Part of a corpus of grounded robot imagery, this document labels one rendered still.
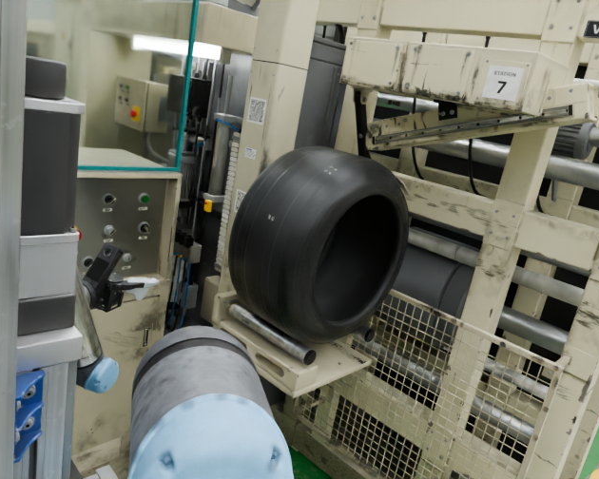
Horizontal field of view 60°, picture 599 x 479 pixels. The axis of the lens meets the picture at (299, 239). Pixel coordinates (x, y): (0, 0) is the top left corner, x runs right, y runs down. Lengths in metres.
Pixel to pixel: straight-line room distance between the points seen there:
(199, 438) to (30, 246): 0.37
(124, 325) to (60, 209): 1.18
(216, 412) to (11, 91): 0.33
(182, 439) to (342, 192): 1.00
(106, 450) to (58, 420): 1.31
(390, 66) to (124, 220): 0.95
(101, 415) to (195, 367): 1.54
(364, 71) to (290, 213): 0.60
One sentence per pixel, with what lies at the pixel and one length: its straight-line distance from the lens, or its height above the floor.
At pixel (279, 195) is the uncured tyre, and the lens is 1.32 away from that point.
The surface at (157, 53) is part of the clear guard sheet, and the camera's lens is 1.66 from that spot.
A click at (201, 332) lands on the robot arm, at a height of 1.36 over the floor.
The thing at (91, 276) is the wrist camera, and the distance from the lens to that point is 1.32.
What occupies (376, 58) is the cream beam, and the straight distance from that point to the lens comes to 1.67.
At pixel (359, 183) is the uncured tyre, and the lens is 1.35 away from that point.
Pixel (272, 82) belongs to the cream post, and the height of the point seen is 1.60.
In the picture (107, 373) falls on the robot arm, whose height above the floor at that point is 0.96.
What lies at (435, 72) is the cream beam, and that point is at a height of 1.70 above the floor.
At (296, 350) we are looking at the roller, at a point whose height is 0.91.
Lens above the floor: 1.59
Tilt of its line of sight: 16 degrees down
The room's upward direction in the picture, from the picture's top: 11 degrees clockwise
